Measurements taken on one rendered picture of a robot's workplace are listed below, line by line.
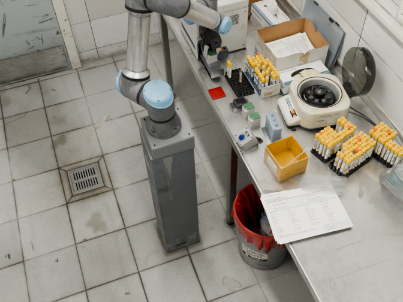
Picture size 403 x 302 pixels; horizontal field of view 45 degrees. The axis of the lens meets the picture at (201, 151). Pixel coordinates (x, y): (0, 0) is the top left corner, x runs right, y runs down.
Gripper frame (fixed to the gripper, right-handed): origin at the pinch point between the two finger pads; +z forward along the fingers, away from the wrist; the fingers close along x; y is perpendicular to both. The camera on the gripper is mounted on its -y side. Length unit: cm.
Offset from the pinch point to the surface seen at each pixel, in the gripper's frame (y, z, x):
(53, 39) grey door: 135, 66, 74
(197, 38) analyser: 9.1, -5.2, 4.1
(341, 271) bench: -119, 9, -4
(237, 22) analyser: 9.1, -8.9, -17.2
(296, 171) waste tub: -75, 6, -9
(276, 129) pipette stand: -56, -1, -8
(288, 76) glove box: -25.8, 2.0, -29.1
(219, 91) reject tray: -16.6, 8.8, 2.2
